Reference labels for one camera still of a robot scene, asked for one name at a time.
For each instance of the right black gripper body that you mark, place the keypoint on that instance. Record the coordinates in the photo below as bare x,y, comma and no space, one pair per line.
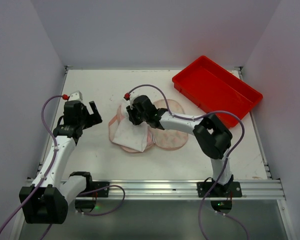
133,116

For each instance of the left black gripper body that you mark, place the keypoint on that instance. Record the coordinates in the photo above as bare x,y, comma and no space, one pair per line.
88,117

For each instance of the white bra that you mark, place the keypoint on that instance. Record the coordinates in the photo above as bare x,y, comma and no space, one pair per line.
126,134

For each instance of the floral fabric laundry bag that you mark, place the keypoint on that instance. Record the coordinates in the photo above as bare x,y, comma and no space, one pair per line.
165,139

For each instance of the pink bra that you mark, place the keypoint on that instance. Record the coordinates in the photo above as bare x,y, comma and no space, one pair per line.
150,143

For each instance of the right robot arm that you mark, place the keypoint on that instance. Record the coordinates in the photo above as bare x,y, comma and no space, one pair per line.
211,134

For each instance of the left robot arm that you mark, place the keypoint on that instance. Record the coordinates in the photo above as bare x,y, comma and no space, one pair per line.
47,199

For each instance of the red plastic tray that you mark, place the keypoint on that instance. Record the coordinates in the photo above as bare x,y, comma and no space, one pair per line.
212,88

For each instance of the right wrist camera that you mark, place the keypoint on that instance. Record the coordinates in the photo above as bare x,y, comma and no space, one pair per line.
131,101

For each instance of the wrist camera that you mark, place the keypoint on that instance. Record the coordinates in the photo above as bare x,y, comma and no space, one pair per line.
131,101
76,96

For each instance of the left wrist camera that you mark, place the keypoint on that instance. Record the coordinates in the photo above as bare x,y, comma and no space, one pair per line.
76,96

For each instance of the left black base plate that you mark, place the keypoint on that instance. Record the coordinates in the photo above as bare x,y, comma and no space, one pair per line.
102,187

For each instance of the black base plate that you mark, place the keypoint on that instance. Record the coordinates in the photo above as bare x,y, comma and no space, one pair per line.
232,189
102,187

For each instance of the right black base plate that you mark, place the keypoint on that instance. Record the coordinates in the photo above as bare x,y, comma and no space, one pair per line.
232,189

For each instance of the aluminium front rail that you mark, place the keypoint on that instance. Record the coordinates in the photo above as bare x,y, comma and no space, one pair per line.
255,189

